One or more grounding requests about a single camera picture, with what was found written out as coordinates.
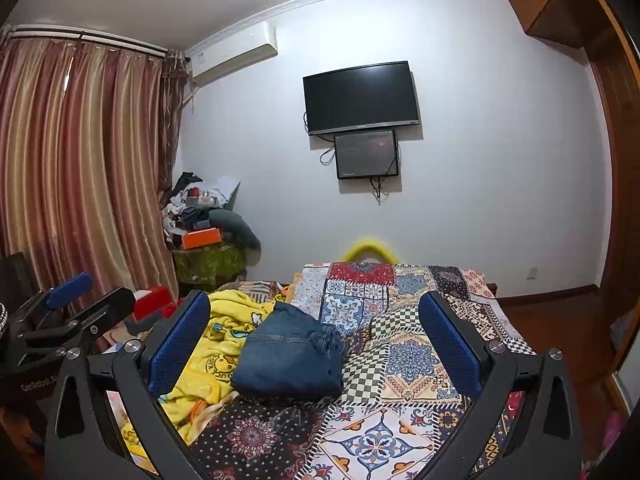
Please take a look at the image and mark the orange box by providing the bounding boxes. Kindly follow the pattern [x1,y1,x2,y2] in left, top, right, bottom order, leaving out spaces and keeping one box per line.
[181,227,222,250]

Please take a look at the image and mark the black board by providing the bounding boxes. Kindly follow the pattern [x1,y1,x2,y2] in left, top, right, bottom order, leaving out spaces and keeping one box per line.
[0,252,31,311]

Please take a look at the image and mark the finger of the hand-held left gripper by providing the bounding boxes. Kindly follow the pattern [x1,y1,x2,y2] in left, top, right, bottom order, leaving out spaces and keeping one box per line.
[19,287,137,358]
[10,272,94,331]

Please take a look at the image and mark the small black wall monitor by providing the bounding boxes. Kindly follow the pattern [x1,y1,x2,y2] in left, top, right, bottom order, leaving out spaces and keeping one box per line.
[334,130,400,180]

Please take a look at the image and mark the red box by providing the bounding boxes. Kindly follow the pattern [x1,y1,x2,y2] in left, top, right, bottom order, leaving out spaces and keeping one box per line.
[135,286,176,318]

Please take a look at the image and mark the white air conditioner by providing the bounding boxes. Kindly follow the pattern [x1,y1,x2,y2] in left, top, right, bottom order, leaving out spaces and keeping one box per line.
[184,22,278,86]

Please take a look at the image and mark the pile of clutter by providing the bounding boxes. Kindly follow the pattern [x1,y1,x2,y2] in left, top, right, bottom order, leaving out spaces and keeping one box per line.
[162,172,241,241]

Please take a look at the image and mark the striped pillow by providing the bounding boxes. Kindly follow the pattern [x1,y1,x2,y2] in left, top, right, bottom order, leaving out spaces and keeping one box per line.
[239,280,282,302]

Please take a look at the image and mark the dark grey cushion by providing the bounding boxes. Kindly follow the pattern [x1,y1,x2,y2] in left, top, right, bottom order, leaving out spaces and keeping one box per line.
[207,208,262,253]

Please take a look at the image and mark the patchwork printed bedspread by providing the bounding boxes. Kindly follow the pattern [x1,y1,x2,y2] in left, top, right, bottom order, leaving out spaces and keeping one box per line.
[190,261,538,480]

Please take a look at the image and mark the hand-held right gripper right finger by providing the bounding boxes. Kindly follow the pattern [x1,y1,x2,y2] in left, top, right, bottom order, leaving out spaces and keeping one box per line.
[417,290,583,480]

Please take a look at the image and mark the green covered side table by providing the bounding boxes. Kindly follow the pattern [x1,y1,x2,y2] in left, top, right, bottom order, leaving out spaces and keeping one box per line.
[172,242,248,297]

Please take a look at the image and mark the yellow cartoon blanket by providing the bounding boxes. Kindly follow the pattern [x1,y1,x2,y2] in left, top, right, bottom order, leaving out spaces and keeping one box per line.
[105,287,301,463]

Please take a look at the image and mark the black wall television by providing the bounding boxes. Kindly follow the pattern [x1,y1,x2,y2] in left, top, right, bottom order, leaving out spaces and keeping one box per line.
[302,60,420,137]

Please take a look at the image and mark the striped pink curtain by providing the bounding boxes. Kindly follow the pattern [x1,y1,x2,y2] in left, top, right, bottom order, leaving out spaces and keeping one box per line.
[0,35,188,311]

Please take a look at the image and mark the curtain rod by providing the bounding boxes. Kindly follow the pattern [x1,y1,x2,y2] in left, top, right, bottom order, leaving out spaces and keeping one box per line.
[0,25,171,58]

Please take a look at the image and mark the yellow padded ring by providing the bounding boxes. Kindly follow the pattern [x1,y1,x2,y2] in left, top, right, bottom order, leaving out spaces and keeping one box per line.
[342,240,398,264]

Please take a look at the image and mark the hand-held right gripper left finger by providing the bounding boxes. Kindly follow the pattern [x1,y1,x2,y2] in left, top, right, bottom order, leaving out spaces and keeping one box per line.
[45,289,221,480]

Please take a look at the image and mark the blue denim jeans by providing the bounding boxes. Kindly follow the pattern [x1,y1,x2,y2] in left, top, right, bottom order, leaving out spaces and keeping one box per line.
[230,301,348,397]

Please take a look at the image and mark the black monitor cable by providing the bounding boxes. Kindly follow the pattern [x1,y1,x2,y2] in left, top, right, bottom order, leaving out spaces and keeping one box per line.
[369,175,396,204]

